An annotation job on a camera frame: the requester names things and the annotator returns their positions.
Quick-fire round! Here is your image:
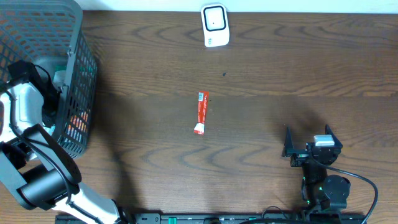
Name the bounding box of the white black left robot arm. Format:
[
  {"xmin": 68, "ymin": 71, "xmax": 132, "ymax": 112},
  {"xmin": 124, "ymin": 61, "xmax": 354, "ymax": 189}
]
[{"xmin": 1, "ymin": 60, "xmax": 135, "ymax": 223}]

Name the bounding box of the grey plastic mesh basket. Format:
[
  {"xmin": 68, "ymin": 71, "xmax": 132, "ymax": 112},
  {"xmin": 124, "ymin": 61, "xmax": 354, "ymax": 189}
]
[{"xmin": 1, "ymin": 0, "xmax": 97, "ymax": 159}]

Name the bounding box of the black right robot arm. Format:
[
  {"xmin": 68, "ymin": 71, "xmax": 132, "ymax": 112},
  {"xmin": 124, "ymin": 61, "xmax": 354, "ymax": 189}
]
[{"xmin": 282, "ymin": 125, "xmax": 351, "ymax": 216}]

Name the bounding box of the red stick sachet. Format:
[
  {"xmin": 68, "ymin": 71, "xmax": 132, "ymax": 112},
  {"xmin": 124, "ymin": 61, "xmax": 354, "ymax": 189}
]
[{"xmin": 194, "ymin": 91, "xmax": 209, "ymax": 135}]

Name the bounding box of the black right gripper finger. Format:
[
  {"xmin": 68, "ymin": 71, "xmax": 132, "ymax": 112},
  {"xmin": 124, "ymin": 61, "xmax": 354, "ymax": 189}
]
[
  {"xmin": 284, "ymin": 127, "xmax": 294, "ymax": 151},
  {"xmin": 325, "ymin": 124, "xmax": 341, "ymax": 145}
]

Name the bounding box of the white barcode scanner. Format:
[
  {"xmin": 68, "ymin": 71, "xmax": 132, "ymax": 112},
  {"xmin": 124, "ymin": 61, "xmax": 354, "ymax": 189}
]
[{"xmin": 201, "ymin": 3, "xmax": 230, "ymax": 48}]

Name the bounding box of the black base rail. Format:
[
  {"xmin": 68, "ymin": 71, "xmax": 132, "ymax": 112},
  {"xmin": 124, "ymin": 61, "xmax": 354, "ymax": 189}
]
[{"xmin": 55, "ymin": 212, "xmax": 366, "ymax": 224}]

